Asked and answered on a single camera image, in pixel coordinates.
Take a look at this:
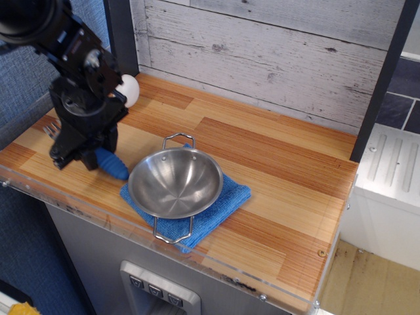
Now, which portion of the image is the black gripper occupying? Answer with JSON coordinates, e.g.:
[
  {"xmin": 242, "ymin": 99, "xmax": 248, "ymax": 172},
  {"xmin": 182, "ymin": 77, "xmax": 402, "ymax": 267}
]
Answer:
[{"xmin": 49, "ymin": 77, "xmax": 128, "ymax": 171}]

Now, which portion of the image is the blue handled metal spork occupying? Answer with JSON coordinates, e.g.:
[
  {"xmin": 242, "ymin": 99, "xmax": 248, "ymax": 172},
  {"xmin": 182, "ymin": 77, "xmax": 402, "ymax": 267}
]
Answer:
[{"xmin": 43, "ymin": 119, "xmax": 129, "ymax": 180}]

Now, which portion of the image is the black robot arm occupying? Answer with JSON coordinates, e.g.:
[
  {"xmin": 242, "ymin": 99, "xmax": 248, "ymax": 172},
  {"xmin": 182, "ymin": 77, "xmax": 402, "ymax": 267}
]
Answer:
[{"xmin": 1, "ymin": 1, "xmax": 129, "ymax": 180}]

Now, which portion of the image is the clear acrylic edge guard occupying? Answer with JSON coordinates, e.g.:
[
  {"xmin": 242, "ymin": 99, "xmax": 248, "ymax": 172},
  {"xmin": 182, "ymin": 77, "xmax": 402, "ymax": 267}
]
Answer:
[{"xmin": 0, "ymin": 163, "xmax": 358, "ymax": 315}]

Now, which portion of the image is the white mushroom shaped toy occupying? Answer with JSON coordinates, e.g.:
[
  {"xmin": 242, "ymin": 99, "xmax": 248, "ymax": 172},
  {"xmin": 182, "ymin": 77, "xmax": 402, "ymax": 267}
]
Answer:
[{"xmin": 115, "ymin": 74, "xmax": 140, "ymax": 108}]

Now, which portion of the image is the blue folded cloth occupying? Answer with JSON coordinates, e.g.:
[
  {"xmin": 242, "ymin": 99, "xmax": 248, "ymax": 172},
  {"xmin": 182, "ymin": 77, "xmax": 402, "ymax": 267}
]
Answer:
[{"xmin": 119, "ymin": 143, "xmax": 252, "ymax": 254}]

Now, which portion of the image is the silver button control panel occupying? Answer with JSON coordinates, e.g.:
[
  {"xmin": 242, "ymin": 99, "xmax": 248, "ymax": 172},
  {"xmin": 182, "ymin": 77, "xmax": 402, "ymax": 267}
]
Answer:
[{"xmin": 119, "ymin": 261, "xmax": 201, "ymax": 314}]

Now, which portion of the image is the yellow black object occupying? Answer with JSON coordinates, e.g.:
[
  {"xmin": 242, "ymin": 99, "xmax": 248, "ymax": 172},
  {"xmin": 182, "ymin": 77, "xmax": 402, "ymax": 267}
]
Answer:
[{"xmin": 7, "ymin": 303, "xmax": 40, "ymax": 315}]

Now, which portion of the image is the white ridged sink drainboard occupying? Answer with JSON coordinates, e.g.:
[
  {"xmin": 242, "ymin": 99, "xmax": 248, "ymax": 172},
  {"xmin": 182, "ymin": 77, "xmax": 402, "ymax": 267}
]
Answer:
[{"xmin": 355, "ymin": 123, "xmax": 419, "ymax": 215}]

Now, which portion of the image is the steel pan with wire handles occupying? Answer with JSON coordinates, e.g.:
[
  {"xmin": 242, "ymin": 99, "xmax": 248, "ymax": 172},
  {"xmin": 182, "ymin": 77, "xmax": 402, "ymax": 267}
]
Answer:
[{"xmin": 128, "ymin": 133, "xmax": 223, "ymax": 244}]

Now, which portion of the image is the dark left frame post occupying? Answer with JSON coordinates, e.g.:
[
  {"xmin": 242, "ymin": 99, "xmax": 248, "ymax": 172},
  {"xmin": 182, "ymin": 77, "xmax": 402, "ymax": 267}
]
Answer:
[{"xmin": 103, "ymin": 0, "xmax": 139, "ymax": 77}]

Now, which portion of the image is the dark frame post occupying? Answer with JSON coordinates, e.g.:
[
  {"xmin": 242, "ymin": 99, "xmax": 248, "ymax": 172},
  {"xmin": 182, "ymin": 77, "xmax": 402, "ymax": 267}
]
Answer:
[
  {"xmin": 350, "ymin": 0, "xmax": 419, "ymax": 163},
  {"xmin": 103, "ymin": 0, "xmax": 139, "ymax": 77}
]

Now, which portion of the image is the dark right frame post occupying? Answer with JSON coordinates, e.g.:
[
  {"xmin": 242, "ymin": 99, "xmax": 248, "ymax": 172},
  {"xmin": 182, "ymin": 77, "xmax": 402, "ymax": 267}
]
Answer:
[{"xmin": 350, "ymin": 0, "xmax": 419, "ymax": 163}]

